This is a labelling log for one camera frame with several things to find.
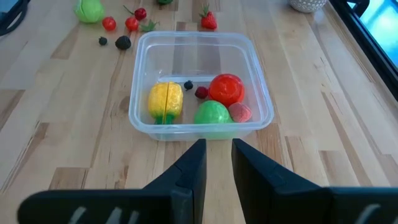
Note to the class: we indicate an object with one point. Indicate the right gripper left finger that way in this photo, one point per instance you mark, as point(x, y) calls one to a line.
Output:
point(140, 205)

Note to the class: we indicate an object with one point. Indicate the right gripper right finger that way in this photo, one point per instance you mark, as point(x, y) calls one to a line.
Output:
point(295, 202)

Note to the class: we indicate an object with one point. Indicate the pink toy peach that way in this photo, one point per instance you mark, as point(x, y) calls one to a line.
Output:
point(240, 112)

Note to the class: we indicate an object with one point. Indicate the yellow toy bell pepper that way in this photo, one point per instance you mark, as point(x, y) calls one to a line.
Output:
point(164, 99)

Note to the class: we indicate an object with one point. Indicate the round green toy fruit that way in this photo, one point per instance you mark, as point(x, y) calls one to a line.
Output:
point(211, 112)

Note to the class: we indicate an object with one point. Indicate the small dark toy berry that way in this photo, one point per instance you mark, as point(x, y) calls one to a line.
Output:
point(188, 85)

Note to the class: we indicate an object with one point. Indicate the large red toy tomato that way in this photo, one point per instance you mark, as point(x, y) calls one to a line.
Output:
point(226, 88)

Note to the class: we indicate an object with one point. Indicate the clear plastic tupperware container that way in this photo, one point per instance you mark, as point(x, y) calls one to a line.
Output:
point(186, 56)

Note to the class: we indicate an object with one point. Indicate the large toy blackberry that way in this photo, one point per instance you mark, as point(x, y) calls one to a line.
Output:
point(123, 43)

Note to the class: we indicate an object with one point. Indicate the red tomato with green calyx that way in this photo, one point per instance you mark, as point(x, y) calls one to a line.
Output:
point(132, 24)

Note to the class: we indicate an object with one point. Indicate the red toy cherry tomato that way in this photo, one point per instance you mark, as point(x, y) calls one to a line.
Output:
point(109, 24)

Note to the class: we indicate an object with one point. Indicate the dark red cherry with stem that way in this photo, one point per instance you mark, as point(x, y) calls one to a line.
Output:
point(140, 14)

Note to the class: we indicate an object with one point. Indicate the red toy strawberry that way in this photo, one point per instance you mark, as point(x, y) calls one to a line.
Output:
point(209, 21)

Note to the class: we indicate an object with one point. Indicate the light green toy cabbage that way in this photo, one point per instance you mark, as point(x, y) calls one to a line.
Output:
point(89, 11)

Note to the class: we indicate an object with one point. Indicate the small toy watermelon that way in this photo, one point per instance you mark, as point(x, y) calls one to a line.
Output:
point(164, 1)

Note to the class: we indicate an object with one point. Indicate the small toy blackberry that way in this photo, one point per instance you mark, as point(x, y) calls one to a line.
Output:
point(103, 41)

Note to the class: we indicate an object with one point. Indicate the green plant in white pot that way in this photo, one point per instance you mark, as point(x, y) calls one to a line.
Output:
point(308, 4)

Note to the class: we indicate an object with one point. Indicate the black aluminium table frame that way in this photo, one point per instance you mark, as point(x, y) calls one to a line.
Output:
point(374, 53)

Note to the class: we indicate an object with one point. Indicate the black curved bracket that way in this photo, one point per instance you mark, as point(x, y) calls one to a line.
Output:
point(362, 6)

